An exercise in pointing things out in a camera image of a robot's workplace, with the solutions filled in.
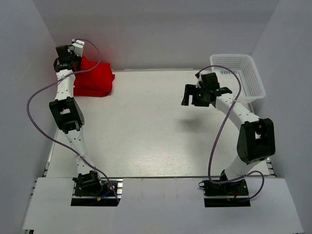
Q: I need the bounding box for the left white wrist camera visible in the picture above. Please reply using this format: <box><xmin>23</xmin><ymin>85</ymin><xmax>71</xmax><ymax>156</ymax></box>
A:
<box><xmin>71</xmin><ymin>39</ymin><xmax>85</xmax><ymax>57</ymax></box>

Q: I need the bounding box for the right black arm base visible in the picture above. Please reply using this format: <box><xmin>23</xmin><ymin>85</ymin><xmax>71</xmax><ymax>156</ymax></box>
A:
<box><xmin>198</xmin><ymin>180</ymin><xmax>251</xmax><ymax>208</ymax></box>

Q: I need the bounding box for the white plastic mesh basket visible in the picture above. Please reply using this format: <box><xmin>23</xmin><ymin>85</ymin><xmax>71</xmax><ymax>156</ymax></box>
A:
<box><xmin>210</xmin><ymin>54</ymin><xmax>266</xmax><ymax>103</ymax></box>

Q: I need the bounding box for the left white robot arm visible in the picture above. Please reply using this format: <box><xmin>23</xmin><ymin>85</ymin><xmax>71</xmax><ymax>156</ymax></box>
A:
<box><xmin>49</xmin><ymin>40</ymin><xmax>103</xmax><ymax>195</ymax></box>

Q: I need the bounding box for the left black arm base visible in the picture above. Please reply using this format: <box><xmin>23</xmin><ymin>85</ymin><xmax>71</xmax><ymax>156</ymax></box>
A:
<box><xmin>71</xmin><ymin>177</ymin><xmax>119</xmax><ymax>207</ymax></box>

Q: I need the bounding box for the folded red t-shirt stack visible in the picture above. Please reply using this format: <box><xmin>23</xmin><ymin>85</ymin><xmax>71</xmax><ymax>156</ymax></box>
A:
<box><xmin>74</xmin><ymin>80</ymin><xmax>113</xmax><ymax>98</ymax></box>

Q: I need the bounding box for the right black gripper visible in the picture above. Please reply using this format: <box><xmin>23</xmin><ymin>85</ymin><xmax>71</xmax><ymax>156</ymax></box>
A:
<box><xmin>182</xmin><ymin>84</ymin><xmax>210</xmax><ymax>107</ymax></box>

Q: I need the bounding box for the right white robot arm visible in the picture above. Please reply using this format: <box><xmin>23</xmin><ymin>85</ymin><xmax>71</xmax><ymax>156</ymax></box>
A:
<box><xmin>181</xmin><ymin>73</ymin><xmax>275</xmax><ymax>195</ymax></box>

